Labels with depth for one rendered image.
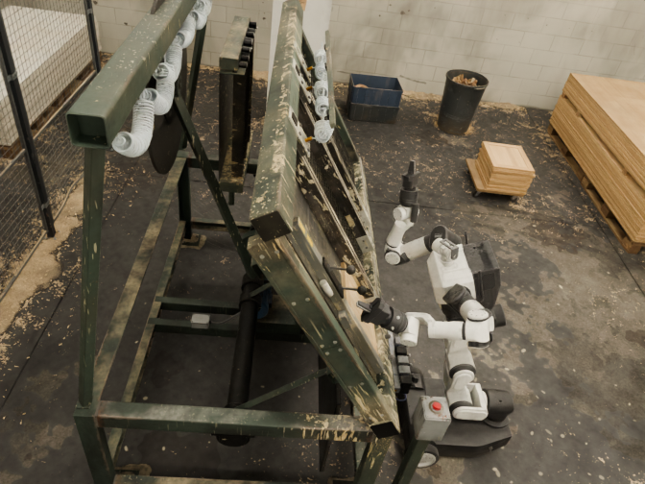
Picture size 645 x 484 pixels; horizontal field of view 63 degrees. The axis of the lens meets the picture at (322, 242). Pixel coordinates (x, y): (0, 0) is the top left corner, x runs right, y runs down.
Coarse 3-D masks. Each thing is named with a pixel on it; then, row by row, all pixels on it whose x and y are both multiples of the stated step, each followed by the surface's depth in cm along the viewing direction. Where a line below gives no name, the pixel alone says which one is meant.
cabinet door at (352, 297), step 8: (344, 264) 246; (344, 272) 242; (344, 280) 238; (352, 280) 252; (352, 296) 243; (360, 296) 257; (352, 304) 238; (360, 312) 247; (360, 320) 242; (368, 328) 252; (368, 336) 247
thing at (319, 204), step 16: (304, 144) 207; (304, 160) 214; (304, 176) 217; (304, 192) 222; (320, 192) 223; (320, 208) 228; (320, 224) 233; (336, 224) 234; (336, 240) 240; (352, 256) 246; (368, 288) 260
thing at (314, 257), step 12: (300, 228) 189; (300, 240) 192; (312, 252) 196; (312, 264) 200; (324, 276) 204; (336, 300) 212; (348, 312) 217; (360, 336) 227; (372, 348) 237; (372, 360) 238
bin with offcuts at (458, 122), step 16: (448, 80) 612; (464, 80) 631; (480, 80) 632; (448, 96) 619; (464, 96) 608; (480, 96) 615; (448, 112) 629; (464, 112) 623; (448, 128) 640; (464, 128) 640
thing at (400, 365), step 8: (392, 336) 282; (392, 344) 278; (400, 344) 277; (392, 352) 274; (400, 352) 272; (392, 360) 270; (400, 360) 267; (408, 360) 268; (392, 368) 257; (400, 368) 264; (408, 368) 264; (400, 376) 260; (408, 376) 260; (400, 384) 258; (408, 384) 258; (400, 392) 262; (408, 392) 262; (400, 400) 268
